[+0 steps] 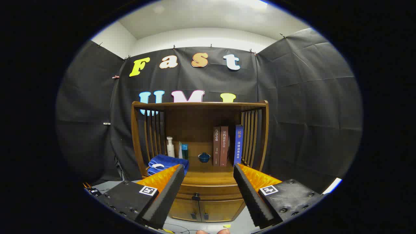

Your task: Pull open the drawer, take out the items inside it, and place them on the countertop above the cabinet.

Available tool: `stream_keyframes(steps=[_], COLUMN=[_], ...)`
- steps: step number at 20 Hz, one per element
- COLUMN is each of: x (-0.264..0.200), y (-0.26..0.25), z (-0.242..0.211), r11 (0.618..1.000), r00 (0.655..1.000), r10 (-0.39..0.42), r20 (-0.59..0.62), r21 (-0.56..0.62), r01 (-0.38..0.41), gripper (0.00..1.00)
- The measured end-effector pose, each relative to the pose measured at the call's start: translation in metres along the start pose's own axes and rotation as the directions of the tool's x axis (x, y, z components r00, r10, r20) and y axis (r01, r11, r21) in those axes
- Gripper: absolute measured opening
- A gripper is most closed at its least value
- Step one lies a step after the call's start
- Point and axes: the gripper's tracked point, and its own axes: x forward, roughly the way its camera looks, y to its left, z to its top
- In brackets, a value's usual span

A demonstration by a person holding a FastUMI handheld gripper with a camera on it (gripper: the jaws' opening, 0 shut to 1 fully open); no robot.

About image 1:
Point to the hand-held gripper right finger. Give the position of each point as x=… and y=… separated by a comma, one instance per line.
x=248, y=195

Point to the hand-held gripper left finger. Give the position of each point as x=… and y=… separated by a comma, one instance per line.
x=169, y=195

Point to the black drawer knob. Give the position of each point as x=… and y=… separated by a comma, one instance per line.
x=196, y=196

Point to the wooden cabinet door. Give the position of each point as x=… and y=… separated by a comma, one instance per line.
x=222, y=209
x=183, y=209

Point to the wooden countertop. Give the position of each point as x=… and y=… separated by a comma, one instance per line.
x=208, y=177

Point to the wooden cabinet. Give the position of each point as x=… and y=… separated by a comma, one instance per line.
x=195, y=123

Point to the folded blue towel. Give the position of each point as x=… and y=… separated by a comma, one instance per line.
x=165, y=162

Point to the white pump bottle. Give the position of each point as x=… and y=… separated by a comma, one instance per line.
x=170, y=150

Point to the blue capped clear bottle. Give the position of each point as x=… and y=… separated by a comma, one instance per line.
x=184, y=152

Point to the blue book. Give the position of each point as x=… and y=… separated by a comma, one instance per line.
x=239, y=146

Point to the dark blue lidded teacup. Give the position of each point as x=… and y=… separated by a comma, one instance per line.
x=204, y=158

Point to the reddish brown book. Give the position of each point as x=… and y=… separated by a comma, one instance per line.
x=224, y=146

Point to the dark brown book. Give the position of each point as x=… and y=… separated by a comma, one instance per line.
x=216, y=146

